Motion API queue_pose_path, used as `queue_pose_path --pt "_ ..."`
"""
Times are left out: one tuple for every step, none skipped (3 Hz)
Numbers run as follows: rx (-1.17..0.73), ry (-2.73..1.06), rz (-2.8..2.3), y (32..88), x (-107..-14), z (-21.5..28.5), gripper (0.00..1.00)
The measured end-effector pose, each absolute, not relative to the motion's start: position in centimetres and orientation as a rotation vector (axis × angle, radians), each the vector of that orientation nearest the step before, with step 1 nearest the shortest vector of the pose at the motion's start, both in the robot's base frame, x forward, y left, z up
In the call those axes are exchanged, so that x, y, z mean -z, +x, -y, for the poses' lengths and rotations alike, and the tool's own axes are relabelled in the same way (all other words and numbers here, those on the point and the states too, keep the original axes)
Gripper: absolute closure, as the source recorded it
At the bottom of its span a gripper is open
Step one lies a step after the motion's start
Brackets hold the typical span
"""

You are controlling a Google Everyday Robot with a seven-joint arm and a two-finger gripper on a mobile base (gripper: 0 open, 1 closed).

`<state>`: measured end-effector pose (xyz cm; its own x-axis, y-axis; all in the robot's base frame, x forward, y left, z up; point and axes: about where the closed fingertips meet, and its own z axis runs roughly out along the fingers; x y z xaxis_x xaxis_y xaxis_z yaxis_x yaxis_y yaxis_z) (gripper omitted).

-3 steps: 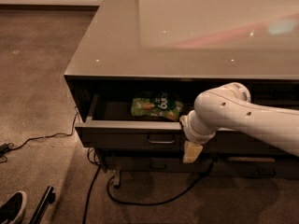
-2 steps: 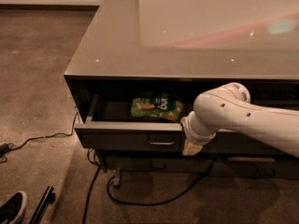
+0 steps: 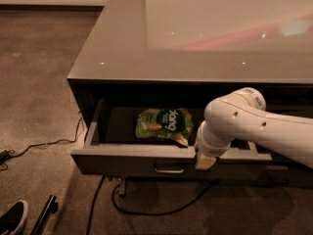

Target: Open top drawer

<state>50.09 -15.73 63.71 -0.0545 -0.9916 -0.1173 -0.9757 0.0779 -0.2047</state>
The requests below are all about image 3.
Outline grey drawer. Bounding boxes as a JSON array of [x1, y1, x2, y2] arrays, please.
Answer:
[[259, 165, 313, 189], [71, 100, 272, 180]]

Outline black vertical floor cable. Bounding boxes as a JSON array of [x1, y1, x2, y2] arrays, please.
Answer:
[[85, 174, 107, 235]]

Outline black power adapter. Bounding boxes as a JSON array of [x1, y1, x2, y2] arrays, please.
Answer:
[[0, 151, 10, 163]]

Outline thin black power cable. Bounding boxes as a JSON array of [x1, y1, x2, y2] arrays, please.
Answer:
[[0, 112, 84, 172]]

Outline black metal bar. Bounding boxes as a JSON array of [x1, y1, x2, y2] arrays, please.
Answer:
[[30, 195, 59, 235]]

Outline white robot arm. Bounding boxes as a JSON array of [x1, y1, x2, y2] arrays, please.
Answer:
[[196, 87, 313, 167]]

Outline grey drawer cabinet counter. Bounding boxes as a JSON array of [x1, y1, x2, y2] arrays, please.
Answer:
[[67, 0, 313, 199]]

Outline black and white shoe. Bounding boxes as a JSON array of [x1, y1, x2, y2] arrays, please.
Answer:
[[0, 200, 28, 235]]

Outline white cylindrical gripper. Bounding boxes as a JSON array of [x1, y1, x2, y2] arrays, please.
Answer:
[[195, 121, 233, 170]]

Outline green snack bag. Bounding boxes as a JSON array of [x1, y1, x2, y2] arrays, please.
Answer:
[[135, 108, 194, 147]]

